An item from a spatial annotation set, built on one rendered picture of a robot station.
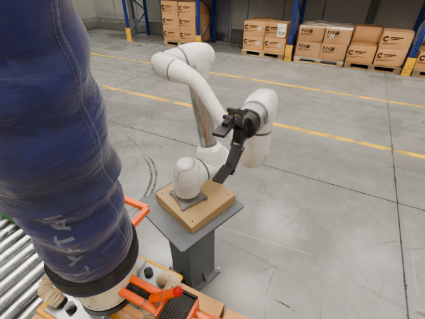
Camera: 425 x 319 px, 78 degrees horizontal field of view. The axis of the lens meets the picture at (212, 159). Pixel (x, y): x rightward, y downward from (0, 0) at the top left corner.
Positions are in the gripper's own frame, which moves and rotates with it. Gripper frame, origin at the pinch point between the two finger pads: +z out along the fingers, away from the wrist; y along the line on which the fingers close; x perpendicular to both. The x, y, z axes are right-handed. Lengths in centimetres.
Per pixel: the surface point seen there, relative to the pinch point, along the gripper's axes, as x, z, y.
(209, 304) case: 1, 6, 63
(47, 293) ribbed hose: 39, 33, 40
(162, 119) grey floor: 217, -256, 157
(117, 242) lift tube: 15.2, 22.8, 14.2
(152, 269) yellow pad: 17.9, 12.4, 42.6
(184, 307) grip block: -0.9, 21.7, 32.8
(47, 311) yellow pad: 39, 36, 45
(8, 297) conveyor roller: 107, 32, 103
